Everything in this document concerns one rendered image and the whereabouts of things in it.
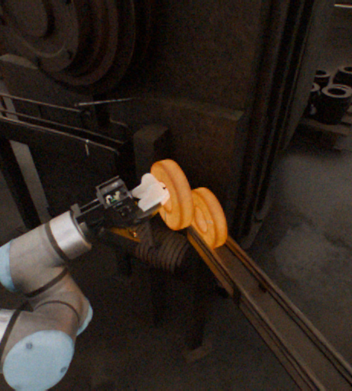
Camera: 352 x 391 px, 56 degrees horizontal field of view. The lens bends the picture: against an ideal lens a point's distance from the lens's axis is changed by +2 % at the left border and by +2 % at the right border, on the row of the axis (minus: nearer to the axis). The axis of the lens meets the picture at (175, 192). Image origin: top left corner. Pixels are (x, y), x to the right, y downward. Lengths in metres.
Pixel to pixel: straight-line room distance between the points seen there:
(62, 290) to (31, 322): 0.12
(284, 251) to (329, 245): 0.24
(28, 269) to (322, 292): 1.30
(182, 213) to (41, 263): 0.29
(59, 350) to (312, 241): 1.49
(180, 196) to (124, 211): 0.12
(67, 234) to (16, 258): 0.10
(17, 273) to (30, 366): 0.18
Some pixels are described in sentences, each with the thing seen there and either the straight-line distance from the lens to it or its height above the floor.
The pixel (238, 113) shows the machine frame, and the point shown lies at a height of 0.87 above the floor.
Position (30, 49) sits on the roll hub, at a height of 1.02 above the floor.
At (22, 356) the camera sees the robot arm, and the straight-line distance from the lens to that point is 0.59.
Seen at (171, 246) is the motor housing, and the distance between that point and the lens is 1.01.
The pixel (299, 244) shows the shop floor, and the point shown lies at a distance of 1.82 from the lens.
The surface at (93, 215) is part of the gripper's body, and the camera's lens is 0.66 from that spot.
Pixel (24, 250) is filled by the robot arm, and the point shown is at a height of 0.82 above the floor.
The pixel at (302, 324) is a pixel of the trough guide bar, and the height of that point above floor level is 0.70.
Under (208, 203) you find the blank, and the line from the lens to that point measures 0.77.
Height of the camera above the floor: 1.30
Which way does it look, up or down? 41 degrees down
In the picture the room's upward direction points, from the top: straight up
